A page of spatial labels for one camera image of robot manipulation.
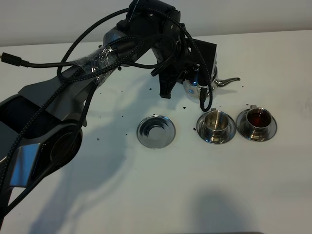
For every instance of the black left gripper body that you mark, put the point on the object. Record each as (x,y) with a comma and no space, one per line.
(170,51)

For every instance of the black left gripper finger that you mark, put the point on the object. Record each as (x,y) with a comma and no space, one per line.
(167,81)

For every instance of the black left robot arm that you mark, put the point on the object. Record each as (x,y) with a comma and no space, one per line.
(40,126)

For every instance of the round steel teapot tray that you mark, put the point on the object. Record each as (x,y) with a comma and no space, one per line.
(156,132)

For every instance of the left stainless steel teacup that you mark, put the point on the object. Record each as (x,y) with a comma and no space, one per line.
(216,122)

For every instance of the stainless steel teacup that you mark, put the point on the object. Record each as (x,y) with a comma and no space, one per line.
(216,122)
(258,119)

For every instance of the right stainless steel teacup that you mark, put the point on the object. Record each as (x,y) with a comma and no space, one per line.
(258,119)

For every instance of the left steel saucer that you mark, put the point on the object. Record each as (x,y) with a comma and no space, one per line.
(215,138)

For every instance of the steel saucer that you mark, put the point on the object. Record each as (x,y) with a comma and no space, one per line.
(215,138)
(254,136)

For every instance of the right steel saucer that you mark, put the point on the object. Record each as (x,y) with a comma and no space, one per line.
(254,136)

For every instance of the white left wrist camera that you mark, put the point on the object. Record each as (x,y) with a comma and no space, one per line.
(204,54)

